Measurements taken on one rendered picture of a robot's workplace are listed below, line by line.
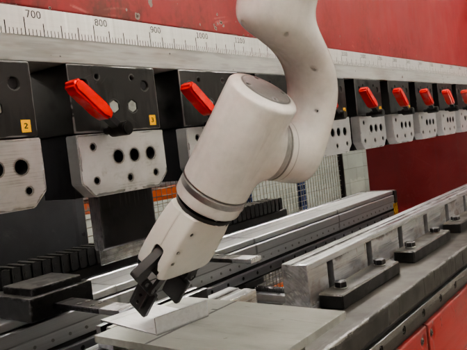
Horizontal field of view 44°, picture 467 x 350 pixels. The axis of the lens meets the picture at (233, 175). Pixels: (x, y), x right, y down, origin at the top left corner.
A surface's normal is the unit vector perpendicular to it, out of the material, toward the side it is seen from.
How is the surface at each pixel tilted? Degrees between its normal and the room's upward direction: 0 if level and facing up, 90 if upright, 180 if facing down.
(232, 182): 120
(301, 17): 110
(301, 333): 0
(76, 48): 90
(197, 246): 130
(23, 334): 90
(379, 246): 90
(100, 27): 90
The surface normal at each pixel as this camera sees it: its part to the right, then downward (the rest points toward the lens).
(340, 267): 0.80, -0.06
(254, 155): 0.33, 0.58
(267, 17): -0.21, 0.55
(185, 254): 0.61, 0.62
